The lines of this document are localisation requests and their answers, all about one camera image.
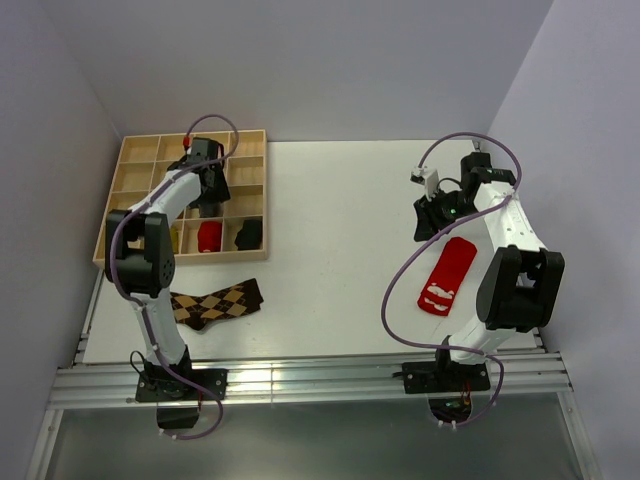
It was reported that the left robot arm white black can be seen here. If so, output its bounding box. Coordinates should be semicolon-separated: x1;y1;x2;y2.
105;137;230;399

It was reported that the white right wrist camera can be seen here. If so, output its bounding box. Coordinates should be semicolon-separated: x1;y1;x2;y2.
410;166;439;198

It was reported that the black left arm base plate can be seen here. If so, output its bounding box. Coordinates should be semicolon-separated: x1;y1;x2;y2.
135;368;228;403

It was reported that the rolled red sock in tray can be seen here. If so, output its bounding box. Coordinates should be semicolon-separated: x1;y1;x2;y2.
197;221;223;253

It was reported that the black box under rail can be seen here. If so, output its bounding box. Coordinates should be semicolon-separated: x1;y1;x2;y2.
156;407;200;430

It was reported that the red white fluffy sock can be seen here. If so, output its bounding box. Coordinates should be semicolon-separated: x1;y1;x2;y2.
417;237;477;317

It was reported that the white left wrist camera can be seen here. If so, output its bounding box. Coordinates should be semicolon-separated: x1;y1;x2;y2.
183;137;225;161

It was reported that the rolled black sock in tray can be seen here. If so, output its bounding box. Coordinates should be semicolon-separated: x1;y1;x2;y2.
234;218;263;251

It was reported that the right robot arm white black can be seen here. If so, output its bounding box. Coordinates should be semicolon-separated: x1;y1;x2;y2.
402;152;565;394

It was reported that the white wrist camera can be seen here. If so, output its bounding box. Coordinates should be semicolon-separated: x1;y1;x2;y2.
410;166;439;198
183;137;225;161

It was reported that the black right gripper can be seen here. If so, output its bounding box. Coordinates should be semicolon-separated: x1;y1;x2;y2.
414;187;479;243

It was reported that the brown argyle sock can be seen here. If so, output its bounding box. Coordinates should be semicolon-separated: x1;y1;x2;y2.
170;278;264;331

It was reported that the wooden compartment tray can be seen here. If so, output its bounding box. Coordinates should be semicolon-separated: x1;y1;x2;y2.
105;129;268;265

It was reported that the aluminium rail frame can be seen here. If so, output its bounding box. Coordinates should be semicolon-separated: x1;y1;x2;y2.
24;140;601;480

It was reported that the rolled mustard sock in tray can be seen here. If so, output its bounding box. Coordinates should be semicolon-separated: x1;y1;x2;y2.
169;226;180;254

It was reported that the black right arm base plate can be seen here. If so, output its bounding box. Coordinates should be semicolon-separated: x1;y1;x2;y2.
392;361;491;394

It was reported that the grey sock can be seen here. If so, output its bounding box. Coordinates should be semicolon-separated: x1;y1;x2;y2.
198;201;223;218

